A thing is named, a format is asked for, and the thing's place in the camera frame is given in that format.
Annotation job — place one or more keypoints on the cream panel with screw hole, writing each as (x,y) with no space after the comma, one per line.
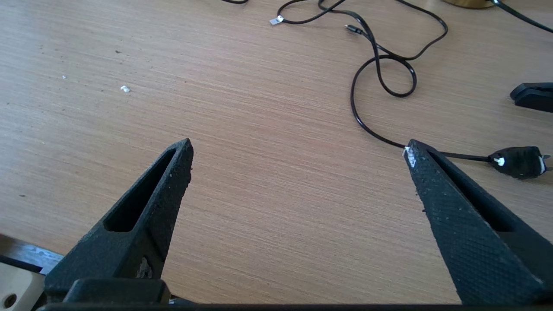
(17,285)

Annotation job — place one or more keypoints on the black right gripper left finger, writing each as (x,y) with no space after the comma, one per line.
(129,242)

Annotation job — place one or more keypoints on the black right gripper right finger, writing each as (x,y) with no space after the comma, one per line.
(475,242)

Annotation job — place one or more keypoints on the black plastic clip stand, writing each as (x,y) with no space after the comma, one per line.
(533,97)

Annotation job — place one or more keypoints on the brass desk lamp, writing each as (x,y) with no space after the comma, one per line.
(468,3)

